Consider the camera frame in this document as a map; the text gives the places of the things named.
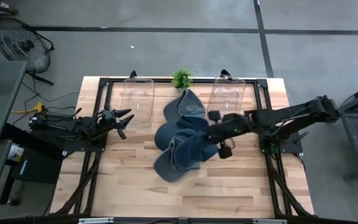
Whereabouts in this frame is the silver metal bracket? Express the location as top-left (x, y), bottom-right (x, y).
top-left (252, 218), bottom-right (288, 224)
top-left (78, 217), bottom-right (114, 224)

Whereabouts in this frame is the black tool box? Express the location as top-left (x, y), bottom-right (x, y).
top-left (11, 146), bottom-right (63, 184)

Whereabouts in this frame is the black aluminium table frame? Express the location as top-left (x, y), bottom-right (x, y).
top-left (53, 77), bottom-right (315, 224)

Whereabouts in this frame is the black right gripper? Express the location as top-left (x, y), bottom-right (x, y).
top-left (206, 110), bottom-right (253, 159)

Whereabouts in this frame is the black floor fan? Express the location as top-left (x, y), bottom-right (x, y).
top-left (0, 17), bottom-right (55, 86)

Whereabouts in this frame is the green plant in white pot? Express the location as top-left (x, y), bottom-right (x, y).
top-left (171, 68), bottom-right (194, 91)

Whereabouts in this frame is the black controller box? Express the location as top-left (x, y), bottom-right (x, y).
top-left (29, 129), bottom-right (71, 153)

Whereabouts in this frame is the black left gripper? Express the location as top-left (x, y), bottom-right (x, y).
top-left (94, 105), bottom-right (135, 141)

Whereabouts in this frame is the yellow extension cord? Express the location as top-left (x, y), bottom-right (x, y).
top-left (11, 102), bottom-right (46, 114)

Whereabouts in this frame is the blue denim cap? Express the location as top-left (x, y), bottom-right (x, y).
top-left (172, 126), bottom-right (220, 171)

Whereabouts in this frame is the grey washed cap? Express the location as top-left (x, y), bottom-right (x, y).
top-left (162, 89), bottom-right (207, 123)
top-left (153, 136), bottom-right (202, 184)

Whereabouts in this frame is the clear plastic bin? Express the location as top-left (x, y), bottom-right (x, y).
top-left (120, 78), bottom-right (155, 125)
top-left (206, 74), bottom-right (247, 118)

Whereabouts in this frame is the white can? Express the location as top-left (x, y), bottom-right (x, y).
top-left (7, 143), bottom-right (25, 162)

